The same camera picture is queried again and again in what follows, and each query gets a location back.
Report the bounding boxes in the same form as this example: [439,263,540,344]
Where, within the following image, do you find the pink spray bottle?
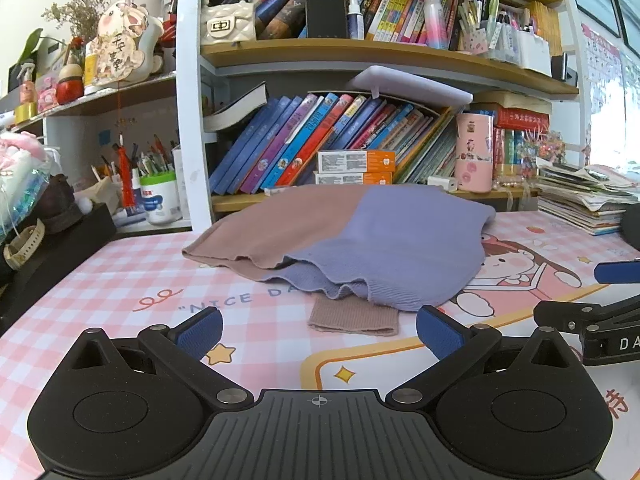
[17,60,38,106]

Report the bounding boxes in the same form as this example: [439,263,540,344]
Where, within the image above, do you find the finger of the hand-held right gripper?
[534,296,640,336]
[595,259,640,285]

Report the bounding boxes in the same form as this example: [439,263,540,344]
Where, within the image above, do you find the gold tape roll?
[14,102,40,126]

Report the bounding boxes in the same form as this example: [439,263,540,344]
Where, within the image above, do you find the row of paperback books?
[350,0,461,43]

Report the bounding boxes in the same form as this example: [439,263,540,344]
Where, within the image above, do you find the large black box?
[0,202,118,331]

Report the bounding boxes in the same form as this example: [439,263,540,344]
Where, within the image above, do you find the white side shelf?
[0,72,180,233]

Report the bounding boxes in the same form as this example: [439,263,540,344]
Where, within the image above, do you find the wall calendar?
[580,22,626,126]

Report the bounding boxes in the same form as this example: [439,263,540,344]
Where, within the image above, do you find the cream quilted handbag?
[200,0,257,43]

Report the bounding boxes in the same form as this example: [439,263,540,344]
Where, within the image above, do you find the pink cylindrical tin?
[454,112,496,193]

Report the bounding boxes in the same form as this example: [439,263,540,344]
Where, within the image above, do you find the colourful bead ornament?
[520,130,567,167]

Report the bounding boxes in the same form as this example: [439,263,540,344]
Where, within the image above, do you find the leaning dark books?
[252,0,308,41]

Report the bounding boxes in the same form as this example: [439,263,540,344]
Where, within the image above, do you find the white and blue jar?
[139,170,182,225]

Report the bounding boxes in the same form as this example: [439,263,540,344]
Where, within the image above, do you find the white storage container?
[517,30,553,77]

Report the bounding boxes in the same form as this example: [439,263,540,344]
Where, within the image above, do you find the purple and brown sweater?
[181,183,497,336]

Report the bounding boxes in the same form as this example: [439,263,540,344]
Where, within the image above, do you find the row of colourful books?
[209,91,461,196]

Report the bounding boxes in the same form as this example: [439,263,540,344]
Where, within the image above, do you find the thick black-covered book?
[202,82,268,133]

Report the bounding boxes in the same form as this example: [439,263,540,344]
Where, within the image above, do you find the small black device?
[550,52,578,83]

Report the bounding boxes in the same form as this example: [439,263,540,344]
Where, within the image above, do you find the row of red books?
[492,107,551,181]

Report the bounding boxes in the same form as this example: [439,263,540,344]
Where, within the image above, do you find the dried flowers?
[42,0,101,46]

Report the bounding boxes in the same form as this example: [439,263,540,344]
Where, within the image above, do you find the white and wooden bookshelf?
[175,0,591,226]

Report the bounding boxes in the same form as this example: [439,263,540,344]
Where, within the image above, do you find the clear pen organiser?
[457,0,521,66]

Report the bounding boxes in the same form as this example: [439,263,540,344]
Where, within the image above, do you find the green plant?
[9,27,46,68]

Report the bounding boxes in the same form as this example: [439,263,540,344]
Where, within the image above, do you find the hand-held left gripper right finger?
[385,305,576,408]

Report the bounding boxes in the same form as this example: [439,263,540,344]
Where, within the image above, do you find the white spray bottle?
[347,0,366,41]

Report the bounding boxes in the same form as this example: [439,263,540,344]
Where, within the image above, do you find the pink gradient bottle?
[422,0,449,51]

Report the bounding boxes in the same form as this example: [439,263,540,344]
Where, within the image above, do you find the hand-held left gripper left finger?
[64,306,257,411]

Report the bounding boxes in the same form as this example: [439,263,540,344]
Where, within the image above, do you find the white flat case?
[345,66,473,107]

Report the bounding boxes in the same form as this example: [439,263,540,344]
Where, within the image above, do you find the orange and white box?
[314,171,393,187]
[317,150,397,173]

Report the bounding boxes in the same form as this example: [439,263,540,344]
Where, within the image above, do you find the pens in desk holder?
[90,135,176,181]

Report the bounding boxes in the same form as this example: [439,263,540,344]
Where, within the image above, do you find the stack of magazines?
[536,162,640,237]

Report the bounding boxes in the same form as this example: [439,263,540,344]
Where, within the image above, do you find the beige wristwatch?
[2,220,47,271]

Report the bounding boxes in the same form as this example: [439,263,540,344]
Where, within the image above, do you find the red tassel ornament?
[112,87,138,211]

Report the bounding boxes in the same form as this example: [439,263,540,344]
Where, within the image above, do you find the red round doll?
[55,62,85,106]

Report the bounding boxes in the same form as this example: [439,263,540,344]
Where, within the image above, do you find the dark brown pouch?
[35,174,86,233]

